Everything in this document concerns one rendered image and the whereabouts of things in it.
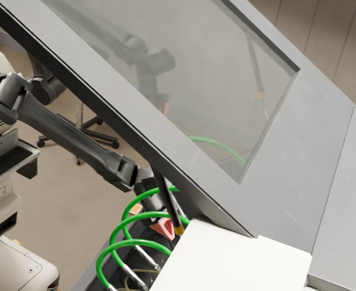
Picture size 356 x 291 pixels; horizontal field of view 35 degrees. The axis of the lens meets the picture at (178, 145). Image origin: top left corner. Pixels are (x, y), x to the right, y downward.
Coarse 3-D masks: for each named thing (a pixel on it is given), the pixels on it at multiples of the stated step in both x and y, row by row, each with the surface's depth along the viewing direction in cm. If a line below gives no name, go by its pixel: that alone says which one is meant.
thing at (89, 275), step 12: (132, 228) 186; (144, 228) 203; (108, 240) 179; (120, 240) 180; (120, 252) 183; (108, 264) 175; (84, 276) 166; (96, 276) 167; (108, 276) 179; (72, 288) 162; (84, 288) 162; (96, 288) 171
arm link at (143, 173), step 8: (136, 168) 157; (144, 168) 154; (136, 176) 155; (144, 176) 152; (152, 176) 150; (112, 184) 154; (120, 184) 152; (136, 184) 153; (144, 184) 154; (152, 184) 152; (168, 184) 152
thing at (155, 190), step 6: (168, 186) 140; (174, 186) 139; (144, 192) 144; (150, 192) 143; (156, 192) 142; (138, 198) 146; (132, 204) 147; (126, 210) 149; (126, 216) 151; (126, 228) 153; (126, 234) 154; (132, 246) 155; (138, 246) 155; (138, 252) 155; (144, 252) 156; (144, 258) 156; (150, 258) 156; (150, 264) 156; (156, 264) 156; (156, 270) 156
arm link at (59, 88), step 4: (52, 76) 194; (48, 80) 192; (52, 80) 192; (56, 80) 193; (32, 84) 194; (52, 84) 191; (56, 84) 192; (60, 84) 193; (56, 88) 192; (60, 88) 193; (64, 88) 196; (56, 92) 192; (60, 92) 194; (56, 96) 193
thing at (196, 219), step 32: (192, 224) 102; (192, 256) 95; (224, 256) 96; (256, 256) 97; (288, 256) 98; (160, 288) 89; (192, 288) 89; (224, 288) 90; (256, 288) 91; (288, 288) 92
